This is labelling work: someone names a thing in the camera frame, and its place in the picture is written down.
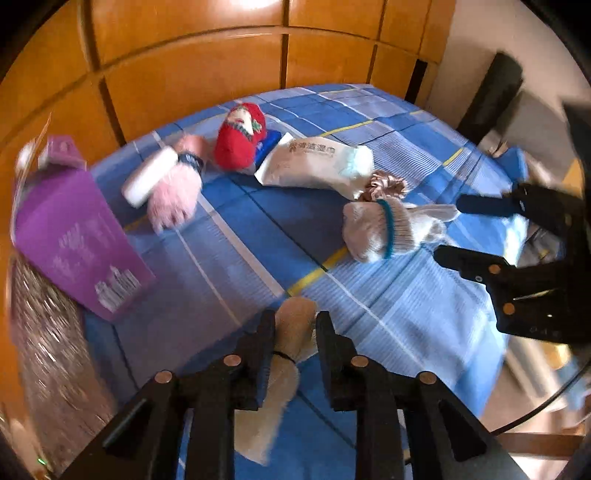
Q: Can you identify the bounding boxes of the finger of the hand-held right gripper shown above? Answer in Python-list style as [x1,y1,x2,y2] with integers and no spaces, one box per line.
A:
[435,244,573,344]
[455,185,578,236]

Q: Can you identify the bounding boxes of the clear glass container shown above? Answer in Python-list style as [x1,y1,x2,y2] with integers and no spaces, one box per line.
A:
[9,256,116,476]

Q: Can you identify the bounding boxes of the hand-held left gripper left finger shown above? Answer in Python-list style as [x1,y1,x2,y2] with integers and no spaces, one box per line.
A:
[59,310,276,480]

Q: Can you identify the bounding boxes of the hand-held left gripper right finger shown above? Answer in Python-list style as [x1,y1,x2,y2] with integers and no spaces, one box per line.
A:
[316,311,523,480]

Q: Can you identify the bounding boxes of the wet wipes packet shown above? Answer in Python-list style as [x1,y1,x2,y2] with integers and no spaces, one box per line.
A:
[254,133,375,200]

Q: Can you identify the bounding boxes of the blue plaid bedsheet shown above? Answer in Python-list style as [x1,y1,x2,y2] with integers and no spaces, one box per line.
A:
[83,83,529,480]

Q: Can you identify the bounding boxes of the beige fluffy sock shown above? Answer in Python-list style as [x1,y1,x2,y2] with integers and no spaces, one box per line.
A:
[233,296,319,464]

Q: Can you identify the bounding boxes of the black chair back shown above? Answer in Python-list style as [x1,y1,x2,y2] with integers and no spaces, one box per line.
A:
[457,52,525,144]

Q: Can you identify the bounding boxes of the blue packet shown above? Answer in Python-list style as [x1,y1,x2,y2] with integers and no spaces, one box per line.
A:
[256,129,282,160]

